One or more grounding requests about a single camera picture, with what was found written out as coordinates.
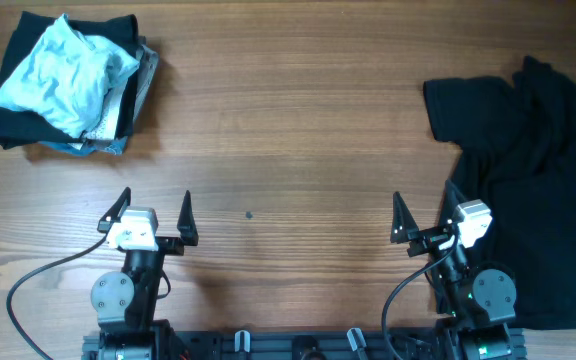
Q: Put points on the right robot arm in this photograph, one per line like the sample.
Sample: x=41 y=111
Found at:
x=480 y=299

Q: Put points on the grey folded garment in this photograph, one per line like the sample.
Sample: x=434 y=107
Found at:
x=149 y=60

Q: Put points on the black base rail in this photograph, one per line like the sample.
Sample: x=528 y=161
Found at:
x=318 y=345

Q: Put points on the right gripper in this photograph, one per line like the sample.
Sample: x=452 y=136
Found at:
x=404 y=229

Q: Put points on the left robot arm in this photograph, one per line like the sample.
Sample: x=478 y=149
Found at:
x=125 y=300

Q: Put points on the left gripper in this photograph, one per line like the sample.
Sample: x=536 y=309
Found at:
x=175 y=245

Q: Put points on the black t-shirt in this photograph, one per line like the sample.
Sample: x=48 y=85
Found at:
x=518 y=155

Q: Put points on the white dotted folded garment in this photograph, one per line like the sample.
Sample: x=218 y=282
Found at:
x=105 y=130

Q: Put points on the blue denim folded garment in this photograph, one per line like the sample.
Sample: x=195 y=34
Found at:
x=85 y=147

